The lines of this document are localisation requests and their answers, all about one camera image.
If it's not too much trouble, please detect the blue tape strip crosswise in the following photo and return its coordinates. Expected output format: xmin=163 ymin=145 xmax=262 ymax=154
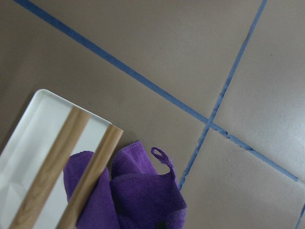
xmin=178 ymin=0 xmax=267 ymax=190

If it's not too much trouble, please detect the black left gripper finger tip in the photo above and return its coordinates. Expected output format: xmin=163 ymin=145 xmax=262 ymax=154
xmin=157 ymin=221 xmax=167 ymax=229

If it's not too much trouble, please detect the wooden rack bar near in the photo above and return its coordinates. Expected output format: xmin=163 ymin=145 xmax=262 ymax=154
xmin=56 ymin=125 xmax=123 ymax=229

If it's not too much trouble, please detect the blue tape strip lengthwise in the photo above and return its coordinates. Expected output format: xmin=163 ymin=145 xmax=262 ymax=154
xmin=15 ymin=0 xmax=300 ymax=182

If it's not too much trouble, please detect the purple microfiber towel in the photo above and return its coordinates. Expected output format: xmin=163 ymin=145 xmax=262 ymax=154
xmin=76 ymin=141 xmax=187 ymax=229

